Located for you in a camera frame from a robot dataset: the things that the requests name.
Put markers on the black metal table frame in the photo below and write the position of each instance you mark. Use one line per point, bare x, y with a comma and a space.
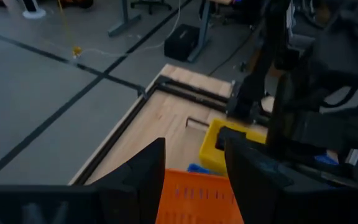
119, 137

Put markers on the blue plastic basket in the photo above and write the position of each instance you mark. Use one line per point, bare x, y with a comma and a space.
325, 159
197, 169

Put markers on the yellow floor fitting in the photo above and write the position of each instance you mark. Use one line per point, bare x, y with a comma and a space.
77, 51

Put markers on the black office chair base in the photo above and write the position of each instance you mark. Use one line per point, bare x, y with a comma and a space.
151, 4

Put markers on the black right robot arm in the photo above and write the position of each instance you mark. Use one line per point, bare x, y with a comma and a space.
322, 62

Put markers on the white round stand base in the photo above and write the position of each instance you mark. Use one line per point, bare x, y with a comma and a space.
34, 12

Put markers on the yellow plastic basket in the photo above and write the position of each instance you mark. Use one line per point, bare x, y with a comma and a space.
208, 149

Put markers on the orange plastic basket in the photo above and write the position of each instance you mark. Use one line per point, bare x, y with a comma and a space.
194, 202

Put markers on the black floor box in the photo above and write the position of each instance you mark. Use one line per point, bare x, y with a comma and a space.
180, 42

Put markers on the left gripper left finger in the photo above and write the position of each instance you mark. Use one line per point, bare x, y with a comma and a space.
120, 199

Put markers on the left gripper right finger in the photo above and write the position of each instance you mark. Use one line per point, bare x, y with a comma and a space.
259, 193

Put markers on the grey desk leg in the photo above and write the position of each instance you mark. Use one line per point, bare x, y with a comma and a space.
202, 31
125, 18

